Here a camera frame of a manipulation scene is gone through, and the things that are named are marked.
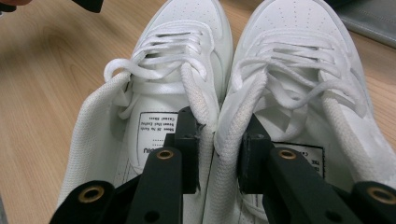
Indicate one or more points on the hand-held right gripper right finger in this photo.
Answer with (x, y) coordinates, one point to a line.
(289, 186)

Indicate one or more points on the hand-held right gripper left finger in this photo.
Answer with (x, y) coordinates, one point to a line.
(165, 186)

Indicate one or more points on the white sneaker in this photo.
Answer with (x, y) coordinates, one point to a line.
(193, 12)
(295, 15)

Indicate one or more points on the metal shoe rack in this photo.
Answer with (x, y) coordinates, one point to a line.
(373, 21)

